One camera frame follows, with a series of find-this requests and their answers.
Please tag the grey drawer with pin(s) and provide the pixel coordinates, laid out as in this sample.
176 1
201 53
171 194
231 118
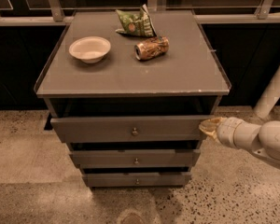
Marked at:
137 179
119 129
135 158

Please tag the grey middle drawer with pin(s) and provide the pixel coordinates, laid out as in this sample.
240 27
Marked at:
135 158

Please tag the white bowl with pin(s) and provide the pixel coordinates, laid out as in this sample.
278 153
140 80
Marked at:
91 49

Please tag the green chip bag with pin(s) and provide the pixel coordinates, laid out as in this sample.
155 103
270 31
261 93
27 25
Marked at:
136 24

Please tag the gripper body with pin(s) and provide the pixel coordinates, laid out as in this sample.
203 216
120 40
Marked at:
226 131

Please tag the brass top drawer knob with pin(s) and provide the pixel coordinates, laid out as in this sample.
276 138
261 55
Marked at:
135 131

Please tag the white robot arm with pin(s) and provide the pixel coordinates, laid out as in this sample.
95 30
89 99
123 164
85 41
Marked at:
261 141

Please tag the metal railing frame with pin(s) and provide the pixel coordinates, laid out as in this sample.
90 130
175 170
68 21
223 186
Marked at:
45 12

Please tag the grey drawer cabinet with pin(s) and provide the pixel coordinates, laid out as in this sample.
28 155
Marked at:
186 81

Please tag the crushed brown soda can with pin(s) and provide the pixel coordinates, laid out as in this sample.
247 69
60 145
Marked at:
151 48

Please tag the grey top drawer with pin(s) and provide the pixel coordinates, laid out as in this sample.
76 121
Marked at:
119 129

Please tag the grey bottom drawer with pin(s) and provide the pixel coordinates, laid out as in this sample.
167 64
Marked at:
137 179

